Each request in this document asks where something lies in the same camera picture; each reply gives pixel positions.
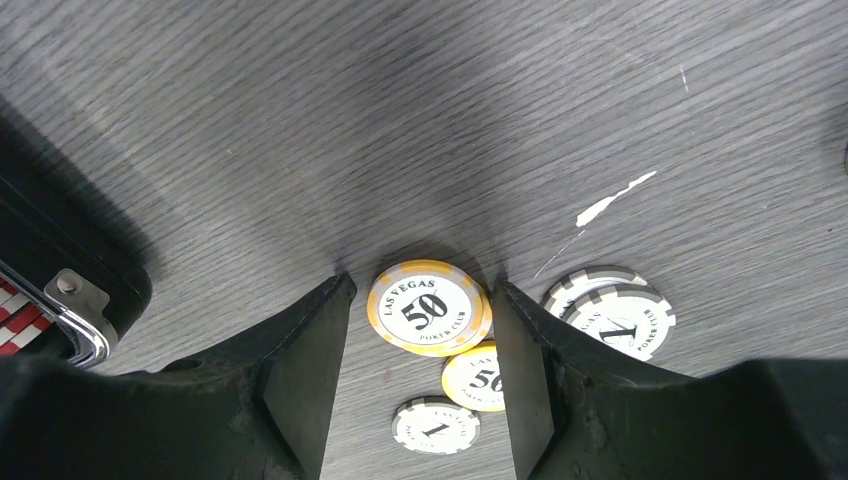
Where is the white 1 chips pair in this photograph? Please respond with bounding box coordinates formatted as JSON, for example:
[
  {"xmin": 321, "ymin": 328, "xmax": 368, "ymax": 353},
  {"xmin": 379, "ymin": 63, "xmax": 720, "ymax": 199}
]
[{"xmin": 542, "ymin": 265, "xmax": 676, "ymax": 361}]

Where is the white 1 chip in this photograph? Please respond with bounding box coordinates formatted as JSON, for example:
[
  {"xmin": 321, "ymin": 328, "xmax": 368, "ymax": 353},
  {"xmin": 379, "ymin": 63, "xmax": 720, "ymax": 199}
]
[{"xmin": 391, "ymin": 396, "xmax": 481, "ymax": 455}]

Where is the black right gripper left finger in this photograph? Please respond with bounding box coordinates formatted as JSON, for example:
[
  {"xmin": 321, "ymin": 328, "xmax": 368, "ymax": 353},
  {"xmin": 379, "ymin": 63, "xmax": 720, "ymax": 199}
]
[{"xmin": 1, "ymin": 274, "xmax": 356, "ymax": 479}]

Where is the yellow chip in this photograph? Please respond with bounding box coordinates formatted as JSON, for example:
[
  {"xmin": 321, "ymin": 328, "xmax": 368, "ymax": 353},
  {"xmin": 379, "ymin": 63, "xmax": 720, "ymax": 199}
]
[{"xmin": 366, "ymin": 259, "xmax": 493, "ymax": 357}]

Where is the black aluminium poker case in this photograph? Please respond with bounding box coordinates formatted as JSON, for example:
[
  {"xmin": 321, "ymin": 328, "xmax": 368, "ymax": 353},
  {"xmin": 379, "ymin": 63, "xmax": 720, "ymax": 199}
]
[{"xmin": 0, "ymin": 112, "xmax": 154, "ymax": 370}]

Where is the red chip stack right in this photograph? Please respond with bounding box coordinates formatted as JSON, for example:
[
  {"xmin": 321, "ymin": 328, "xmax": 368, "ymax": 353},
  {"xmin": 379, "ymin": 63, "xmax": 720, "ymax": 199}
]
[{"xmin": 1, "ymin": 279, "xmax": 53, "ymax": 357}]

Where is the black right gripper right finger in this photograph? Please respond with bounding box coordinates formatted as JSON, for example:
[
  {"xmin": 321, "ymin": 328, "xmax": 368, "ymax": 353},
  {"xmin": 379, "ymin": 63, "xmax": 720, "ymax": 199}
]
[{"xmin": 491, "ymin": 281, "xmax": 847, "ymax": 479}]

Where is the red 100 chip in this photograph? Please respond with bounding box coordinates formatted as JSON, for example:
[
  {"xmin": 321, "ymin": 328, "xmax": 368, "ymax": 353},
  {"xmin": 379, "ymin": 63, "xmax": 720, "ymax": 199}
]
[{"xmin": 441, "ymin": 340, "xmax": 505, "ymax": 413}]

